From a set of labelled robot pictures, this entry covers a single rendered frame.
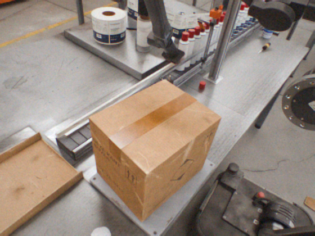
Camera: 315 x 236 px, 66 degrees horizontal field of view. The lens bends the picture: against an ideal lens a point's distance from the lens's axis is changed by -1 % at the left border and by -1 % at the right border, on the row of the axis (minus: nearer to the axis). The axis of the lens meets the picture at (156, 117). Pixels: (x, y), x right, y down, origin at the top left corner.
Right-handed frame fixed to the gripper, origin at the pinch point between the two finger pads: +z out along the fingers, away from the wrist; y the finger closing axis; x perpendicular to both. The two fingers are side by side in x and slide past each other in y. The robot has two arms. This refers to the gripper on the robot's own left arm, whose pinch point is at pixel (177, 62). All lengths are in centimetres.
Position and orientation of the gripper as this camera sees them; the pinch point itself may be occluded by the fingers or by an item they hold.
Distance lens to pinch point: 129.5
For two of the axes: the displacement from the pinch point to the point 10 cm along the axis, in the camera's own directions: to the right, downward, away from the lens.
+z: 3.3, 2.4, 9.1
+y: -7.7, -5.0, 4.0
